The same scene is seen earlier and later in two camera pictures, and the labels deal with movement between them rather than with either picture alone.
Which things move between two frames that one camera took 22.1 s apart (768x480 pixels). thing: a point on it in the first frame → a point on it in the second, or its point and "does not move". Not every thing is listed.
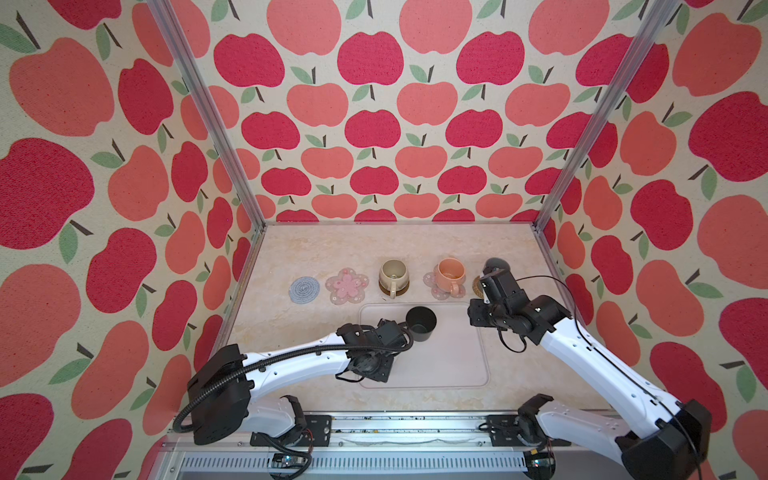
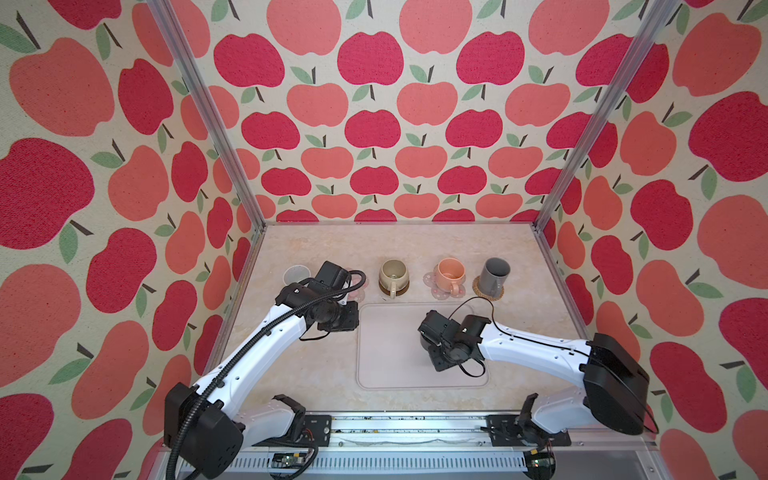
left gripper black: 385,375 → 352,321
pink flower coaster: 347,286 does not move
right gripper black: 474,311 → 436,365
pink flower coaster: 430,279 does not move
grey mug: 498,264 does not move
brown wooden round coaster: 397,292 does not move
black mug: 419,325 → 425,343
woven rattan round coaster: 477,286 does not move
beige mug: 394,276 does not move
